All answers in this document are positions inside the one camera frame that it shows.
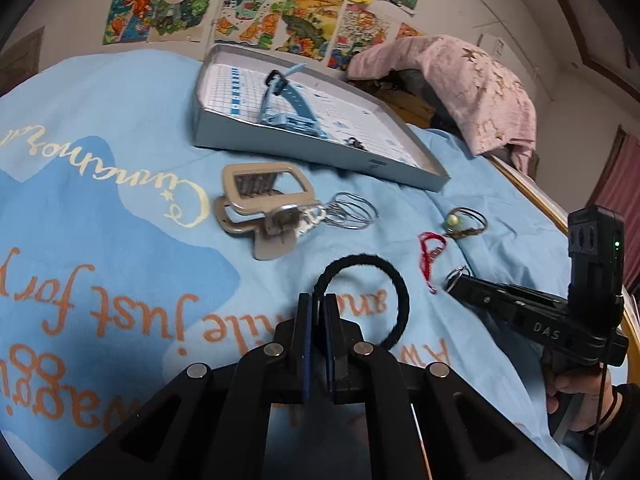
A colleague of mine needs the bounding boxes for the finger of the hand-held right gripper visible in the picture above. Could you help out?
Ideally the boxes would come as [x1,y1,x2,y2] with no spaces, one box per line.
[452,274,571,333]

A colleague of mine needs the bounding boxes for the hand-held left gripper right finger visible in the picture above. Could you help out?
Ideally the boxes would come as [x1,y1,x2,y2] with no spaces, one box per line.
[322,292,573,480]

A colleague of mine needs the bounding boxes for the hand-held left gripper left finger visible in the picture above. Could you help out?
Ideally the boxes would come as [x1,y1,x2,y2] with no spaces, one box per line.
[59,292,317,480]

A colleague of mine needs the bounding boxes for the small silver key ring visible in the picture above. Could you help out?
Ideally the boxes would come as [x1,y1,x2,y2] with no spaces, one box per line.
[444,265,471,292]

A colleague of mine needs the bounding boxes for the red string bracelet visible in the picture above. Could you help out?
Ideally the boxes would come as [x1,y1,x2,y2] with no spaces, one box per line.
[419,231,447,295]

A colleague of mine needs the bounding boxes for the black fabric hair tie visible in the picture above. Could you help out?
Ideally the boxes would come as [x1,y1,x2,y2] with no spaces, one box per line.
[312,255,411,350]

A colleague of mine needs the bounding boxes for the brown cord bead bracelet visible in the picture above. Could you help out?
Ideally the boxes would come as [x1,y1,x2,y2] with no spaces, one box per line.
[442,206,487,239]

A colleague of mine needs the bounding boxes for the beige hair claw clip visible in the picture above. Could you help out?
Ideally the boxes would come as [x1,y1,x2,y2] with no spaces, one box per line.
[214,161,316,261]

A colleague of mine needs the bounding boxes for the white hair clip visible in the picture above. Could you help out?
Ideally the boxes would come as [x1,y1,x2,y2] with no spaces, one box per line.
[298,204,326,237]

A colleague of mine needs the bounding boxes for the thin silver wire bangles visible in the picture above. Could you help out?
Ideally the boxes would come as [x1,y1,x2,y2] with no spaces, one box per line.
[320,191,379,231]

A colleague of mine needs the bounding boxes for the grey metal tray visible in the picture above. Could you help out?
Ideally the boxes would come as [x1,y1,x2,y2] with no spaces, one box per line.
[192,44,451,193]

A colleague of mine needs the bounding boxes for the person's right forearm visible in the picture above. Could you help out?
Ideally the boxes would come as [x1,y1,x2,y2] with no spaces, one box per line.
[560,382,640,480]

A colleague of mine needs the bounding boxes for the person's right hand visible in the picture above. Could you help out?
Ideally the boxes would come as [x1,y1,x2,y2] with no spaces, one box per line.
[546,367,620,433]

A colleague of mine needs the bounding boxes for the pink curtain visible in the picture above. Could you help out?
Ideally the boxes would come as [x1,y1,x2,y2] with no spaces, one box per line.
[592,125,640,231]

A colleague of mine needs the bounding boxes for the pink patterned blanket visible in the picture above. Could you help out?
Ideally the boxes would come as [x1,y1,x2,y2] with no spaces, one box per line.
[347,34,538,173]

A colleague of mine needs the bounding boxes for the blue wrist watch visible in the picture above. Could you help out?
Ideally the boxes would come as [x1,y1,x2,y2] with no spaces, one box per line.
[257,62,331,138]

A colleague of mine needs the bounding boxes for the dark cloth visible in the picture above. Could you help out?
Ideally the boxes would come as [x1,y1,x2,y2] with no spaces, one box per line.
[380,67,461,131]

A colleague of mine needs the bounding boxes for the grid printed paper sheet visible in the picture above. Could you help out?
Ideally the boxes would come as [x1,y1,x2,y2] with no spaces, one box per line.
[202,62,431,166]

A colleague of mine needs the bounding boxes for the light blue printed blanket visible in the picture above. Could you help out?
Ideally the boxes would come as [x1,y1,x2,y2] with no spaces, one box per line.
[0,50,621,480]

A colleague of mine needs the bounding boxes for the brown wooden door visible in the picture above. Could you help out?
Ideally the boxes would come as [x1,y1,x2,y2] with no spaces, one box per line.
[0,27,46,96]

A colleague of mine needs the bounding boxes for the thin black cable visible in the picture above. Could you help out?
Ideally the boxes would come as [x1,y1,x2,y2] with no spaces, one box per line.
[587,360,611,480]

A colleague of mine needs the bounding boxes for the colourful cartoon wall drawings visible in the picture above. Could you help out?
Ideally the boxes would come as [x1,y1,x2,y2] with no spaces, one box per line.
[102,0,430,72]

